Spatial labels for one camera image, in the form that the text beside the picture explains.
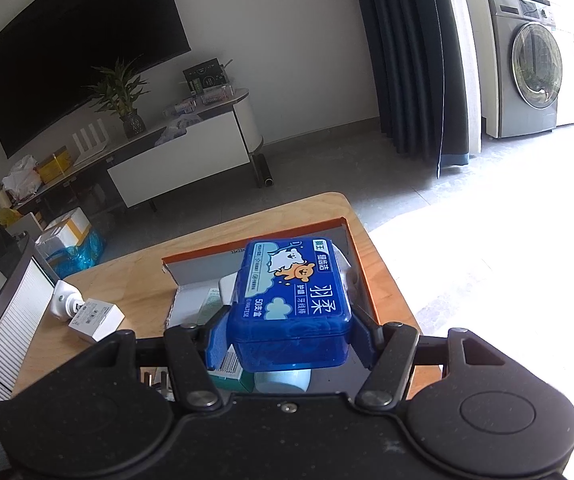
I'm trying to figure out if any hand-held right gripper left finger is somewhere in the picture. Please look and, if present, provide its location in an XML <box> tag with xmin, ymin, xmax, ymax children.
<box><xmin>94</xmin><ymin>305</ymin><xmax>240</xmax><ymax>409</ymax></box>

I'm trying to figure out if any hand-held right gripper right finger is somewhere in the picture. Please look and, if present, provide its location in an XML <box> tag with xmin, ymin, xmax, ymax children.
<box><xmin>351</xmin><ymin>305</ymin><xmax>510</xmax><ymax>409</ymax></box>

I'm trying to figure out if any light blue toothpick holder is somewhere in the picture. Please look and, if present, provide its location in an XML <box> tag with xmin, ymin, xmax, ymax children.
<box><xmin>254</xmin><ymin>367</ymin><xmax>313</xmax><ymax>393</ymax></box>

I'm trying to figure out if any blue plastic floss box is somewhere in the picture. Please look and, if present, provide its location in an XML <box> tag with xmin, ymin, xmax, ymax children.
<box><xmin>226</xmin><ymin>238</ymin><xmax>354</xmax><ymax>373</ymax></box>

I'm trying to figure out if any orange-edged grey tray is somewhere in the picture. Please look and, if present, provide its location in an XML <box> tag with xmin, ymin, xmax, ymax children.
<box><xmin>162</xmin><ymin>216</ymin><xmax>383</xmax><ymax>396</ymax></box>

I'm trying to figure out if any teal and white carton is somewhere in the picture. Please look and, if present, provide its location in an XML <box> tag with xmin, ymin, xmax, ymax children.
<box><xmin>169</xmin><ymin>282</ymin><xmax>255</xmax><ymax>393</ymax></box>

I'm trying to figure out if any white plug adapter green dot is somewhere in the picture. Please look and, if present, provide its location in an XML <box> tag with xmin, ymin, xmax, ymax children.
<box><xmin>334</xmin><ymin>245</ymin><xmax>364</xmax><ymax>302</ymax></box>

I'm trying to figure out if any flat white box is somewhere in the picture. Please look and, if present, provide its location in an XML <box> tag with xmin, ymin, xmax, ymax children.
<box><xmin>68</xmin><ymin>297</ymin><xmax>126</xmax><ymax>345</ymax></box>

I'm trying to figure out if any blue plastic bag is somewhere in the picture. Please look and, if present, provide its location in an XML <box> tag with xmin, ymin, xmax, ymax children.
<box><xmin>42</xmin><ymin>230</ymin><xmax>108</xmax><ymax>281</ymax></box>

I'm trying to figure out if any black roll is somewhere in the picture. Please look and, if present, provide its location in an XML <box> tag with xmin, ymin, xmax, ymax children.
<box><xmin>253</xmin><ymin>154</ymin><xmax>274</xmax><ymax>188</ymax></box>

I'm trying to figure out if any white and black TV cabinet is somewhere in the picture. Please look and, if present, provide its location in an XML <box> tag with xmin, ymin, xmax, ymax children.
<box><xmin>12</xmin><ymin>87</ymin><xmax>264</xmax><ymax>221</ymax></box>

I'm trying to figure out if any white cardboard box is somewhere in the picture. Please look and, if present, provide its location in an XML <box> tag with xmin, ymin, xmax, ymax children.
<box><xmin>34</xmin><ymin>207</ymin><xmax>92</xmax><ymax>256</ymax></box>

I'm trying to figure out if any round ribbed side cabinet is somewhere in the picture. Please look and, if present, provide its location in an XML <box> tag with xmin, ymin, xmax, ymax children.
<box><xmin>0</xmin><ymin>232</ymin><xmax>68</xmax><ymax>411</ymax></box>

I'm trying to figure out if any crumpled bluish plastic bag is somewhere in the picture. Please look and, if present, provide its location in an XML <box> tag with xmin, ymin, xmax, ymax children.
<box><xmin>154</xmin><ymin>114</ymin><xmax>203</xmax><ymax>147</ymax></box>

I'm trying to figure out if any dark glass vase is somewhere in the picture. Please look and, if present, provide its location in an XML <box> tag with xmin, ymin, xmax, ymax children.
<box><xmin>123</xmin><ymin>111</ymin><xmax>147</xmax><ymax>139</ymax></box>

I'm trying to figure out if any white router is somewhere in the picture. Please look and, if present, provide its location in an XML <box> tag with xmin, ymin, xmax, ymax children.
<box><xmin>72</xmin><ymin>116</ymin><xmax>110</xmax><ymax>158</ymax></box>

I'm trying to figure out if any small clear container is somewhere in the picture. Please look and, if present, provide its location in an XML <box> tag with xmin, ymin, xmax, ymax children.
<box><xmin>163</xmin><ymin>100</ymin><xmax>198</xmax><ymax>117</ymax></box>

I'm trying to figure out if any yellow box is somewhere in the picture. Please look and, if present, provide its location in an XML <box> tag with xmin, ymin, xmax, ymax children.
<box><xmin>36</xmin><ymin>146</ymin><xmax>75</xmax><ymax>184</ymax></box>

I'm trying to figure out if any black box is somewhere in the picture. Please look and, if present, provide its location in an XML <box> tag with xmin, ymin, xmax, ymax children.
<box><xmin>0</xmin><ymin>220</ymin><xmax>22</xmax><ymax>251</ymax></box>

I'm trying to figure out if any clear plastic organizer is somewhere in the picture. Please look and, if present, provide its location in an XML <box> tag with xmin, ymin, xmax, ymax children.
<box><xmin>194</xmin><ymin>83</ymin><xmax>238</xmax><ymax>106</ymax></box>

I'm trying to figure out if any white plastic bag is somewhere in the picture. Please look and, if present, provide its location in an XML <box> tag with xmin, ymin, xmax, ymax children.
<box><xmin>2</xmin><ymin>155</ymin><xmax>40</xmax><ymax>196</ymax></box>

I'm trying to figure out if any dark green box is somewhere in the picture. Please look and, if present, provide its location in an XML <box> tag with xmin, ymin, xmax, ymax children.
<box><xmin>183</xmin><ymin>57</ymin><xmax>229</xmax><ymax>96</ymax></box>

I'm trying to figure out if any green bamboo plant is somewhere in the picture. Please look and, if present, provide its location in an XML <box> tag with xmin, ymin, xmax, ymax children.
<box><xmin>87</xmin><ymin>57</ymin><xmax>150</xmax><ymax>118</ymax></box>

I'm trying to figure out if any dark blue curtain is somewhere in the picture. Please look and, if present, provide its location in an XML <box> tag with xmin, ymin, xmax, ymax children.
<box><xmin>349</xmin><ymin>0</ymin><xmax>470</xmax><ymax>178</ymax></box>

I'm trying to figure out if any grey washing machine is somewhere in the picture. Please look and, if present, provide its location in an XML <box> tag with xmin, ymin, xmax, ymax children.
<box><xmin>484</xmin><ymin>0</ymin><xmax>565</xmax><ymax>138</ymax></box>

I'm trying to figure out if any black television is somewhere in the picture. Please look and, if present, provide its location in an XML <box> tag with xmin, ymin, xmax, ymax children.
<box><xmin>0</xmin><ymin>0</ymin><xmax>191</xmax><ymax>160</ymax></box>

